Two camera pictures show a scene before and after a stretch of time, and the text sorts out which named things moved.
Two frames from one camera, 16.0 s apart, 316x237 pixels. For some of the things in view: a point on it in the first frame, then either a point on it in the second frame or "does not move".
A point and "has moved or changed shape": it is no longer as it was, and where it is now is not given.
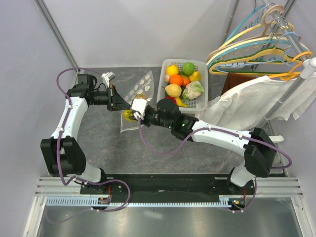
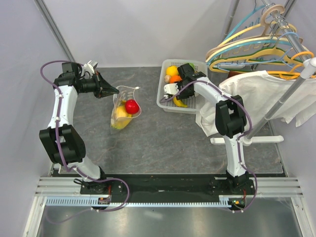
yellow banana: [179, 102] does not move
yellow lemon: [173, 70] does not move
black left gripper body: [112, 104] -> [98, 89]
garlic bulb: [167, 78] does not move
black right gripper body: [151, 117] -> [184, 94]
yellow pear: [173, 90] has moved or changed shape
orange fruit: [176, 79] does not move
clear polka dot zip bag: [142, 90] has moved or changed shape
